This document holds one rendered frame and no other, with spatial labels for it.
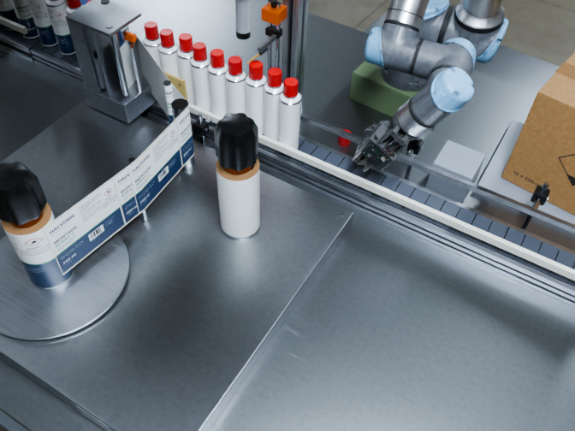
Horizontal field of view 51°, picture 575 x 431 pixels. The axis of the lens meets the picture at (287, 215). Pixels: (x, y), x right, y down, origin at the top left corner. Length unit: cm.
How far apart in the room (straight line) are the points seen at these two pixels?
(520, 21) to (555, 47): 29
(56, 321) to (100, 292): 10
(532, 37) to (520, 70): 187
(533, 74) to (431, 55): 80
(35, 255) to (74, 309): 14
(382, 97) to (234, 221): 64
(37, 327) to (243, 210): 46
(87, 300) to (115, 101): 56
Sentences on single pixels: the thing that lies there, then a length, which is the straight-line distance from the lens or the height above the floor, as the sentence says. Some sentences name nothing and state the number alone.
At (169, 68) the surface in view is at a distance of 160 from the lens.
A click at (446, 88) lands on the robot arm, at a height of 124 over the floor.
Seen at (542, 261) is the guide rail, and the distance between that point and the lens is 138.
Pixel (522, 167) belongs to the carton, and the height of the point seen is 91.
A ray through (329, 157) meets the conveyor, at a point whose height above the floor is 88.
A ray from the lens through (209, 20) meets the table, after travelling 209.
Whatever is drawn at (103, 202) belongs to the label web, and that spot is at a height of 102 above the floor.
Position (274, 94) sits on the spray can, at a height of 104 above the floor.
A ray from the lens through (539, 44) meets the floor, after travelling 384.
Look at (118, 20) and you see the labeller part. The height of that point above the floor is 114.
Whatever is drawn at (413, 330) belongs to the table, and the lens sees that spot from 129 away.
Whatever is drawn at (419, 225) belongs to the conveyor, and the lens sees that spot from 141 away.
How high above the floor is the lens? 192
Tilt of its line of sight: 49 degrees down
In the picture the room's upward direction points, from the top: 3 degrees clockwise
